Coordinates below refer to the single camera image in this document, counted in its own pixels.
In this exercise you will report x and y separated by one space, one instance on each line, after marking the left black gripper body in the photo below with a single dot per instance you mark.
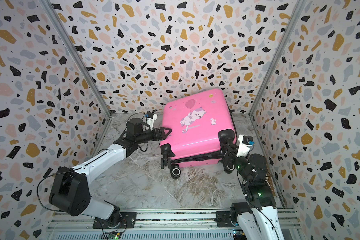
153 135

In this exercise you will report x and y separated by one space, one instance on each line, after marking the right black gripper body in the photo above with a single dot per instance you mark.
231 159

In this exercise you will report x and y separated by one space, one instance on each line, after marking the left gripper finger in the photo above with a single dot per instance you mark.
163 137
165 131

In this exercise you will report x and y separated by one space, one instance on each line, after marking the pink hard-shell suitcase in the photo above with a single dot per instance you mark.
202 132

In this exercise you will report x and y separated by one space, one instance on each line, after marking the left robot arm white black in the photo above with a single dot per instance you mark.
70 191

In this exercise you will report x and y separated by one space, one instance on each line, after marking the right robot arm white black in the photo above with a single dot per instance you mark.
257 216

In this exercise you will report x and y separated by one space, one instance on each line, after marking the right green circuit board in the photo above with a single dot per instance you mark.
238 235

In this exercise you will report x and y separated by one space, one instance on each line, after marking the green circuit board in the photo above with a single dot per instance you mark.
238 235
112 236

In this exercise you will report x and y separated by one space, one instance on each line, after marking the left green circuit board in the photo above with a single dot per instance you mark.
112 236

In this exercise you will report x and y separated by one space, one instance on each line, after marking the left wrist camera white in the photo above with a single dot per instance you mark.
151 117

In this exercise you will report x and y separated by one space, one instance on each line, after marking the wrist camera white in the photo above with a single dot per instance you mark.
246 144
151 117

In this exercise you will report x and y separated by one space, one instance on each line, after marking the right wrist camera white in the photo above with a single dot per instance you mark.
246 144

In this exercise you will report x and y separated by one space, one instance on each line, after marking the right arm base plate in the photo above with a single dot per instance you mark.
224 219

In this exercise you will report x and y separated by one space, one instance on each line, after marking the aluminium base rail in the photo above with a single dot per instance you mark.
151 224

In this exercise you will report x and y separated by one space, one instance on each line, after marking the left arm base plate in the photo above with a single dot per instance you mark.
126 219

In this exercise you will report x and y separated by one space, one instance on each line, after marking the left aluminium corner post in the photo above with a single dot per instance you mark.
53 16

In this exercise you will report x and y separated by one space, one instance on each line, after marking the aluminium corner post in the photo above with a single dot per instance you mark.
53 16
278 54

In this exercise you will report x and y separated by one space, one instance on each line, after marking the right aluminium corner post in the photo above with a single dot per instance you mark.
278 54

